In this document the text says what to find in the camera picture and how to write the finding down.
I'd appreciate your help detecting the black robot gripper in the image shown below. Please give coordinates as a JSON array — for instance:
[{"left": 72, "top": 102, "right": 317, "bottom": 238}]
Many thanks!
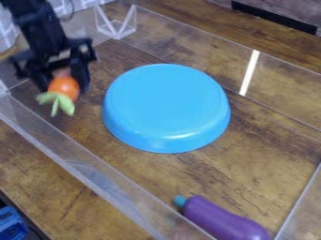
[{"left": 9, "top": 19, "right": 96, "bottom": 93}]

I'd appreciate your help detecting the orange toy carrot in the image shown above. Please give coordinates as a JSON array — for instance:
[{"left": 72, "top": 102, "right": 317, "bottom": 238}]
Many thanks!
[{"left": 36, "top": 69, "right": 80, "bottom": 117}]

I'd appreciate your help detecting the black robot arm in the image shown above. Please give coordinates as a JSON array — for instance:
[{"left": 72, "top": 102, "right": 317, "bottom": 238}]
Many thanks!
[{"left": 0, "top": 0, "right": 96, "bottom": 93}]

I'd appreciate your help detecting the blue round tray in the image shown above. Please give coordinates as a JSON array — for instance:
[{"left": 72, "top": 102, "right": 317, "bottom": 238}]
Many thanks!
[{"left": 102, "top": 64, "right": 231, "bottom": 154}]

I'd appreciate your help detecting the blue object at corner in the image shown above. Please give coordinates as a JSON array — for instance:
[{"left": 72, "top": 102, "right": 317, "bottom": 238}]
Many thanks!
[{"left": 0, "top": 206, "right": 29, "bottom": 240}]

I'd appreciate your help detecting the purple toy eggplant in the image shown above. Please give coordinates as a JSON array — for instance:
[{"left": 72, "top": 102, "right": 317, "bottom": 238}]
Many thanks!
[{"left": 174, "top": 195, "right": 271, "bottom": 240}]

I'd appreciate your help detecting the clear acrylic enclosure wall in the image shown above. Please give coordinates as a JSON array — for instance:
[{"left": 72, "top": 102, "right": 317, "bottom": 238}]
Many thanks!
[{"left": 0, "top": 0, "right": 321, "bottom": 240}]

